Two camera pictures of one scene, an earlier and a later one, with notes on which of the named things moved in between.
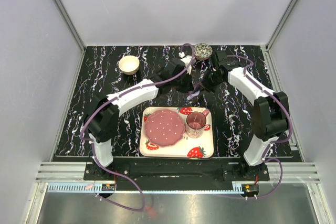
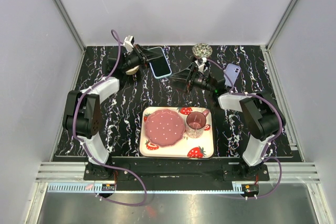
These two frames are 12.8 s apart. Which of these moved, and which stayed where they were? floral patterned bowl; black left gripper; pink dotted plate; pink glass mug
Moved: black left gripper
Stayed: pink glass mug; pink dotted plate; floral patterned bowl
